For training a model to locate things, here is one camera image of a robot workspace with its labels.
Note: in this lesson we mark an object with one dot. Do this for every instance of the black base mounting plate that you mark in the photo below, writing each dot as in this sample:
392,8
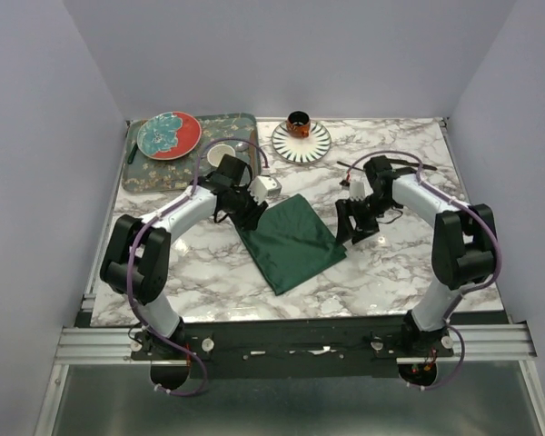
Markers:
378,346

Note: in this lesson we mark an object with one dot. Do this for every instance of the dark green cloth napkin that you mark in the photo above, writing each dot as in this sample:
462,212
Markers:
291,245

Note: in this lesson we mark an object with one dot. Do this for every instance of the aluminium frame rail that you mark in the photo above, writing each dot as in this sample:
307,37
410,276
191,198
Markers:
111,346

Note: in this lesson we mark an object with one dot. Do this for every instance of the red and teal plate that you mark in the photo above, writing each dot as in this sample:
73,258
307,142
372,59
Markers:
169,136

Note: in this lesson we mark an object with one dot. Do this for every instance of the brown glazed cup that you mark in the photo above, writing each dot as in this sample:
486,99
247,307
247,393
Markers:
298,124

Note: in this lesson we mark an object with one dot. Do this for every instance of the silver spoon on tray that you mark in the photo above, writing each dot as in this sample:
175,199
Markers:
241,146

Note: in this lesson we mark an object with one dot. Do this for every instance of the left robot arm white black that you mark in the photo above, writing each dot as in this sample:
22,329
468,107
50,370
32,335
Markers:
136,260

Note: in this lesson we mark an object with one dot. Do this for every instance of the white striped saucer plate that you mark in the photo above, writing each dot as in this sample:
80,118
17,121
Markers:
302,151

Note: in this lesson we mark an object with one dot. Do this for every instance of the cream mug with teal handle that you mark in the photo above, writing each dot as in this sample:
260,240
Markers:
216,153

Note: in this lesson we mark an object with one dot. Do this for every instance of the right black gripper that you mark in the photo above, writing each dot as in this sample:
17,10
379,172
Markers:
343,228

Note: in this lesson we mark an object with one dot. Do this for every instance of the green handled utensil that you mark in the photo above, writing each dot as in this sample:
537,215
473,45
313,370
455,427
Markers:
132,154

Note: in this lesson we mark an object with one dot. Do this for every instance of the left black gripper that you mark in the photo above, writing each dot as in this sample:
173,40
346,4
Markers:
249,221

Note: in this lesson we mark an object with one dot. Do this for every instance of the black knife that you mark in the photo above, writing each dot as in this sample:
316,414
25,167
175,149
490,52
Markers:
423,166

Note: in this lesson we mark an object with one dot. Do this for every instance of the black spoon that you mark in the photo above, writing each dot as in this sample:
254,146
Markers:
346,165

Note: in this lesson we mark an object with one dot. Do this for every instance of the floral teal serving tray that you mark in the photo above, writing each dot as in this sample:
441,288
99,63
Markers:
145,175

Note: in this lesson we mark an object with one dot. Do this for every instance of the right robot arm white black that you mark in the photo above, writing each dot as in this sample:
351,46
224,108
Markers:
465,253

